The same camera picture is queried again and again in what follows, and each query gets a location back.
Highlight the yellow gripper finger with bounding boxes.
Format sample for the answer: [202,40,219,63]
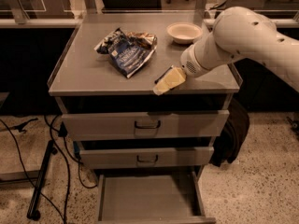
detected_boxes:
[153,66,186,95]

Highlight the blue rxbar wrapper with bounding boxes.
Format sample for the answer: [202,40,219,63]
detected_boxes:
[154,65,173,84]

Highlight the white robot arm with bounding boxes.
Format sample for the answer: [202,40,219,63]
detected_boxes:
[153,7,299,95]

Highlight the top grey drawer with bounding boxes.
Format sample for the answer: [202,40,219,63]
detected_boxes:
[63,110,229,141]

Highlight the grey drawer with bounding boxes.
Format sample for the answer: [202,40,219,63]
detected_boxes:
[63,110,229,141]
[95,172,216,224]
[79,147,214,169]

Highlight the grey drawer cabinet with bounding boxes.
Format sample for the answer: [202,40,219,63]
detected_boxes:
[47,12,244,224]

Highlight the middle grey drawer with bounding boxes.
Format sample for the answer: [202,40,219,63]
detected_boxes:
[79,147,214,169]

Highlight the bottom grey drawer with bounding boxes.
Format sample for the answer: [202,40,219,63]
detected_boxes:
[95,172,216,224]

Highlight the white bowl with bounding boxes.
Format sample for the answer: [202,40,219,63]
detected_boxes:
[166,22,203,45]

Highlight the blue chip bag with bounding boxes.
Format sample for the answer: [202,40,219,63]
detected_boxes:
[94,28,157,78]

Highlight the black backpack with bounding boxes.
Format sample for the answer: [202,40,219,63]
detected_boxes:
[210,99,249,167]

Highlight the black metal bar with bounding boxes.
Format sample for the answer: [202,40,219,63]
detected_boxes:
[27,140,54,221]

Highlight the black floor cable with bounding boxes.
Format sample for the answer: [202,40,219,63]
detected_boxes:
[0,114,98,224]

